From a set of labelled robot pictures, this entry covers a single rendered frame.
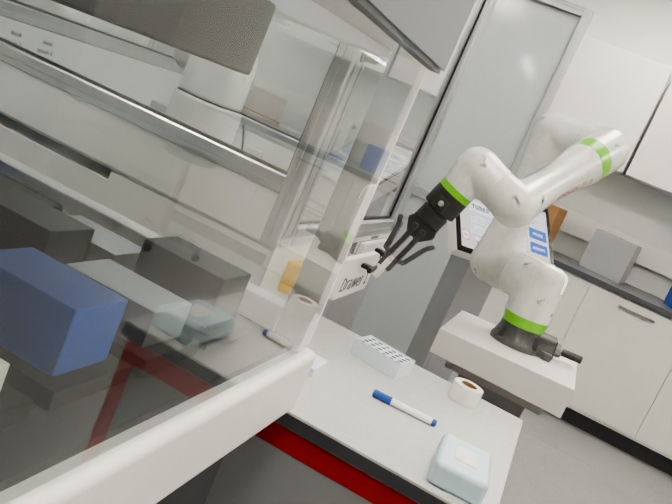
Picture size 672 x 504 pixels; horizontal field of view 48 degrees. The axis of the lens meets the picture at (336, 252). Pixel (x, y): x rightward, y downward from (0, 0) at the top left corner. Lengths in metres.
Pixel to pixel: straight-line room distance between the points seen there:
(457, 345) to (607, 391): 2.99
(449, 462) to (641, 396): 3.72
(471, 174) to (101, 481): 1.35
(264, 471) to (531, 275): 1.05
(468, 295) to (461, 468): 1.68
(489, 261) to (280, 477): 1.07
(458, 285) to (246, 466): 1.66
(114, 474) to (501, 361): 1.43
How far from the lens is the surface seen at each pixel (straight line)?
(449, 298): 2.91
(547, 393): 2.03
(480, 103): 3.63
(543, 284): 2.14
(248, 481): 1.40
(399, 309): 3.70
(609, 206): 5.55
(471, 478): 1.30
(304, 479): 1.36
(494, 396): 2.17
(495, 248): 2.22
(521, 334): 2.17
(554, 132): 2.23
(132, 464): 0.75
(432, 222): 1.90
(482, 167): 1.87
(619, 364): 4.93
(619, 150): 2.17
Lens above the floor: 1.27
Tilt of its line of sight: 11 degrees down
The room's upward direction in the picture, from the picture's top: 23 degrees clockwise
